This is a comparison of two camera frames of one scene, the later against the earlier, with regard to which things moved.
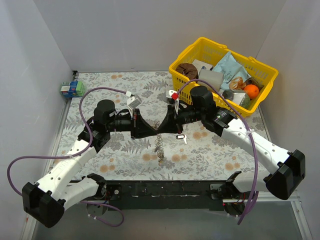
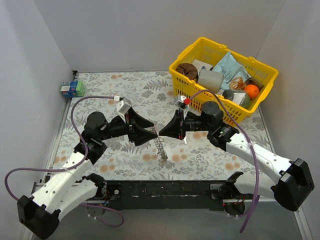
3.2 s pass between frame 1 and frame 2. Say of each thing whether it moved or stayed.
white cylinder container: stayed
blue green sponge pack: stayed
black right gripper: moved
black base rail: stayed
